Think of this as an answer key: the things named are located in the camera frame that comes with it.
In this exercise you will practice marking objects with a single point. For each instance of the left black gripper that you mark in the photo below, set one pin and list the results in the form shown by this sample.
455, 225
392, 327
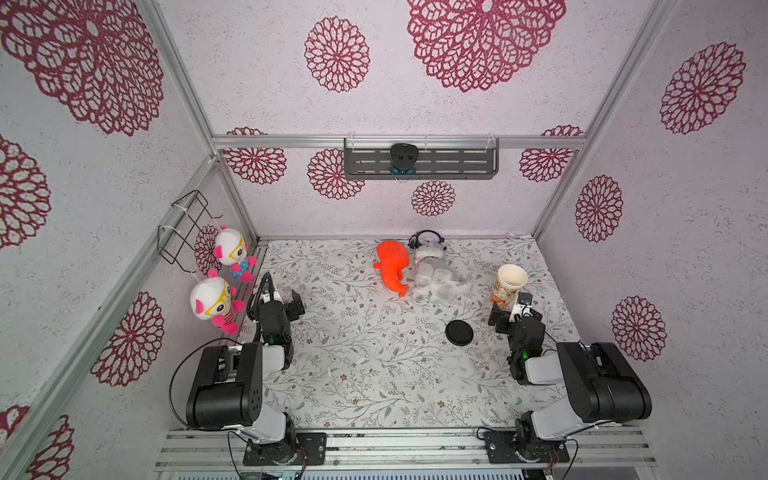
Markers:
294, 307

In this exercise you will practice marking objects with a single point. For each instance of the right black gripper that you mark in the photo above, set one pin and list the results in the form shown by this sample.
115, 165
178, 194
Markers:
508, 318

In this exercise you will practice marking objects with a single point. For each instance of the black cup lid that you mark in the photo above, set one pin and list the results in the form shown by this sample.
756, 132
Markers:
459, 333

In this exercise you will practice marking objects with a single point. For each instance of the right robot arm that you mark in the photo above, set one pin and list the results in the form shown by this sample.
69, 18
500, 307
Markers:
601, 386

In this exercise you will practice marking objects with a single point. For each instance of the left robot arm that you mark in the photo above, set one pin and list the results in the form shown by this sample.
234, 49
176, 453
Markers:
227, 392

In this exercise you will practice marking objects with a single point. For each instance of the lower pink white doll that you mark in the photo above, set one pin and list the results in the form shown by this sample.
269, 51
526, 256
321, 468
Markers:
214, 299

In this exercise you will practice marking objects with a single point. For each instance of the pink white doll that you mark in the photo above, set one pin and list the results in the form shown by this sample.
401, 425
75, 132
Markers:
232, 251
214, 299

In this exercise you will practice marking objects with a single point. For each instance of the upper pink white doll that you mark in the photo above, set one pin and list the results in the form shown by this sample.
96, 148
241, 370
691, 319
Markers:
232, 251

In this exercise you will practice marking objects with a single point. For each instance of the white grey plush rabbit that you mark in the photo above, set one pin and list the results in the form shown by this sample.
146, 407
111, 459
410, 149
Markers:
435, 280

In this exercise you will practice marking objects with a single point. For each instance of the small alarm clock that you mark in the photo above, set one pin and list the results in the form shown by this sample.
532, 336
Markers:
425, 237

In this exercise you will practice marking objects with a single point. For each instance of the black object on shelf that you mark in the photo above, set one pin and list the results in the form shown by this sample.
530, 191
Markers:
403, 158

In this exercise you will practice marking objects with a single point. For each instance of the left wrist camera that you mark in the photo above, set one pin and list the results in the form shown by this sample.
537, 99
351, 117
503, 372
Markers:
268, 295

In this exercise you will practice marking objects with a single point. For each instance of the black wire basket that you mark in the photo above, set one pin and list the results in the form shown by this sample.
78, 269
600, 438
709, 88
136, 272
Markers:
189, 242

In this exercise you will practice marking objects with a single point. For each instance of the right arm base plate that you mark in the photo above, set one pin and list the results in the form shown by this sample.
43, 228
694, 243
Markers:
508, 447

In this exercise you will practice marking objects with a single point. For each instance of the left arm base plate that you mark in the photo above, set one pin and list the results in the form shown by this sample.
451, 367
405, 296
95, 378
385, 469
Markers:
297, 449

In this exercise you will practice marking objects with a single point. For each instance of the grey metal wall shelf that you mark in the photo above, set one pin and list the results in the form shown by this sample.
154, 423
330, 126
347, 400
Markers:
372, 163

